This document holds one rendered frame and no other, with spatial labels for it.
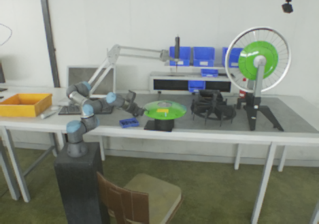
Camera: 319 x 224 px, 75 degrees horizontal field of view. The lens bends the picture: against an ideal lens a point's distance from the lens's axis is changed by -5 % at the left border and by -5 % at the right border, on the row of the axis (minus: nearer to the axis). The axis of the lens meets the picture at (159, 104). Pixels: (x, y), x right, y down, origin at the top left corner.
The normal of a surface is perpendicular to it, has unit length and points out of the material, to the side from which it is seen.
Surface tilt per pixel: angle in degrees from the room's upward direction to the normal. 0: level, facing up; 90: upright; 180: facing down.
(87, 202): 90
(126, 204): 90
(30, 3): 90
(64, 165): 90
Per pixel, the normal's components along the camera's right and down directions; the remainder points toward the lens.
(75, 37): -0.11, 0.36
